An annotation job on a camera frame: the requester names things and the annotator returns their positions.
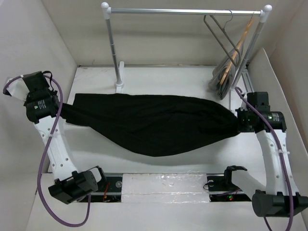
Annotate black trousers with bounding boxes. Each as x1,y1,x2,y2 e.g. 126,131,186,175
61,93,239,157

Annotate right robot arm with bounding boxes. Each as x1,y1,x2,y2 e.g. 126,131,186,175
222,87,308,218

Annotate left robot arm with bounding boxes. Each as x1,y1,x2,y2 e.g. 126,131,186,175
3,71,107,204

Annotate wooden hanger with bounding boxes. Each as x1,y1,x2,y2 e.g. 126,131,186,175
219,16,255,86

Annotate silver clothes rack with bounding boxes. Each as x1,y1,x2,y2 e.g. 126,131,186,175
99,2,272,109

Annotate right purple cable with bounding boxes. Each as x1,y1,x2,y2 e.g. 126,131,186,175
234,87,295,231

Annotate purple cable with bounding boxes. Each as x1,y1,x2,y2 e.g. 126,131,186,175
2,75,91,227
234,87,295,231

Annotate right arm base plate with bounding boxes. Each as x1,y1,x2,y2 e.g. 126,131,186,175
203,174,251,202

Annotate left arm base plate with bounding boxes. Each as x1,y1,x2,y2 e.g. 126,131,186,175
91,173,123,203

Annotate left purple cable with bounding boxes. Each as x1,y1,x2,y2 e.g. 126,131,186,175
2,75,91,227

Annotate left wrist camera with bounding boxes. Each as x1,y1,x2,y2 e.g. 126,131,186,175
22,71,50,92

